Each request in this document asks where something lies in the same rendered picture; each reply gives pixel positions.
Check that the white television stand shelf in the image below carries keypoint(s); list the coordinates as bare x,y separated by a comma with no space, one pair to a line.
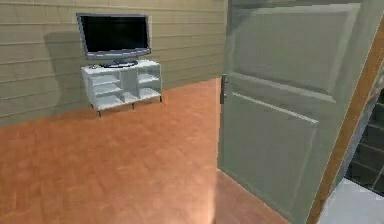
123,86

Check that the pale green room door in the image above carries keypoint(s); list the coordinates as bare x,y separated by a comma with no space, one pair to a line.
286,110

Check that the grey flat television set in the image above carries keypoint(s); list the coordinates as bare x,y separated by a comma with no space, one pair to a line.
115,33

